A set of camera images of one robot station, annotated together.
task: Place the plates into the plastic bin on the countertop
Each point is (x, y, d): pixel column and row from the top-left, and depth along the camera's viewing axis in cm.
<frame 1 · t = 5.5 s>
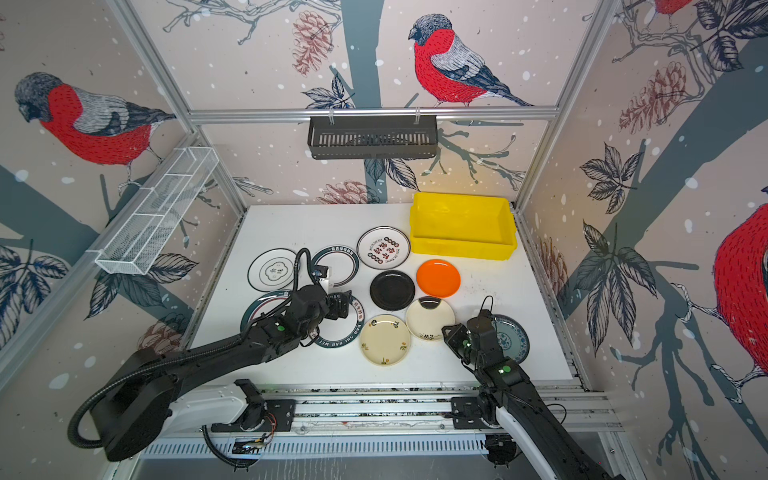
left hand: (336, 290, 84), fingers open
right hand: (440, 334, 85), fingers open
yellow plastic bin: (462, 226, 120), on the table
white plate black cloud outline: (272, 270, 103), on the table
white plate green rim upper: (342, 262, 105), on the table
white plate red characters: (383, 247, 110), on the table
black plate: (392, 290, 98), on the table
orange plate: (438, 278, 101), on the table
white plate green rim lettered: (338, 333, 89), on the table
cream plate flower dots: (385, 339, 87), on the table
cream plate black spot: (427, 317, 92), on the table
white plate red green rim: (262, 305, 94), on the table
blue green patterned plate: (512, 338, 87), point 2 cm above the table

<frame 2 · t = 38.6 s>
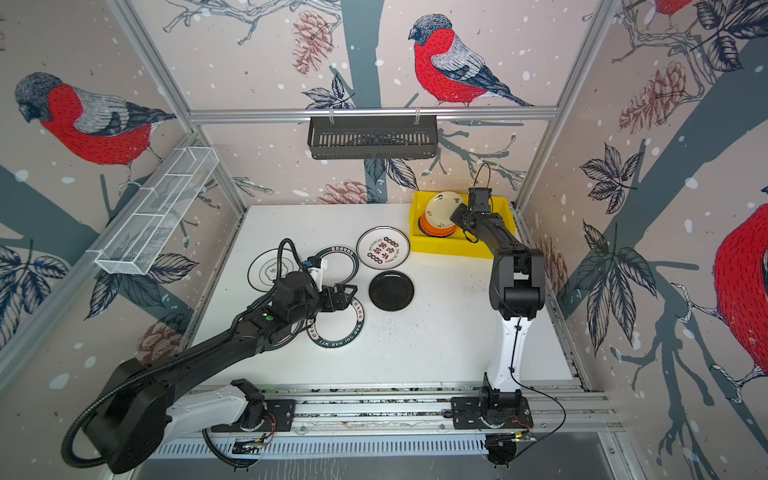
left hand: (345, 289, 81), fingers open
right hand: (457, 216, 103), fingers closed
orange plate: (435, 232, 110), point 4 cm above the table
cream plate flower dots: (440, 208, 113), point 8 cm above the table
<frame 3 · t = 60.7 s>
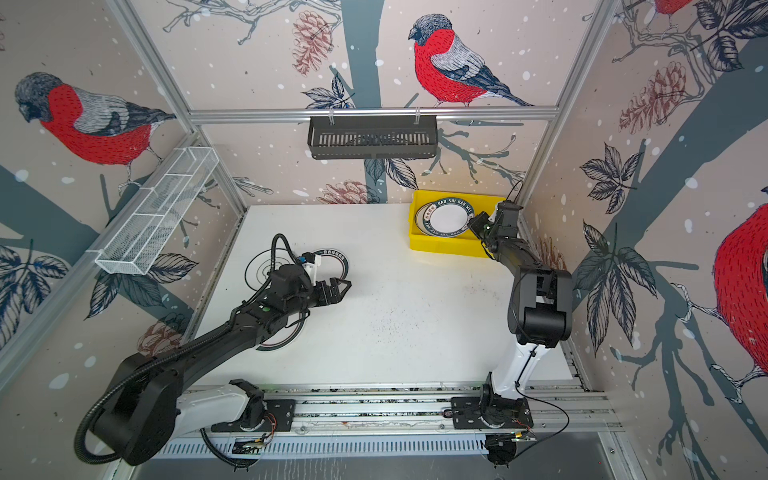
left hand: (339, 286, 82), fingers open
right hand: (468, 219, 96), fingers closed
white plate green rim lettered: (443, 217, 105), point 12 cm above the table
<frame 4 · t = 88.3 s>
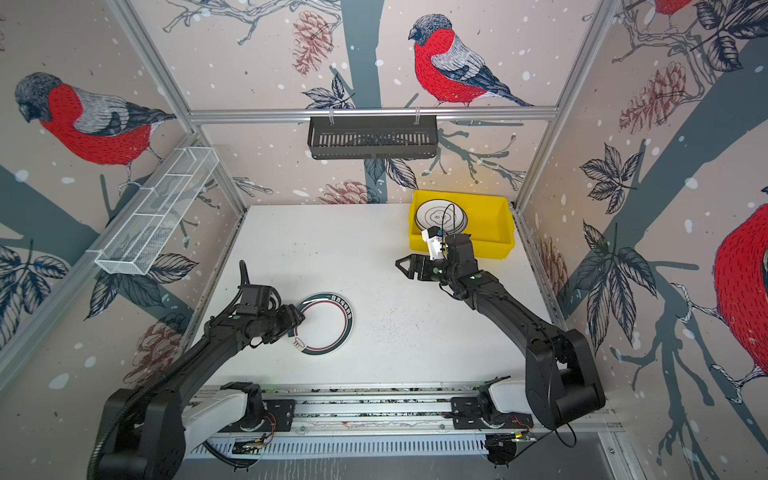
left hand: (296, 320, 86), fingers open
right hand: (403, 266, 83), fingers open
white plate black cloud outline: (450, 217, 111), point 7 cm above the table
white plate red green rim: (327, 325, 89), point 2 cm above the table
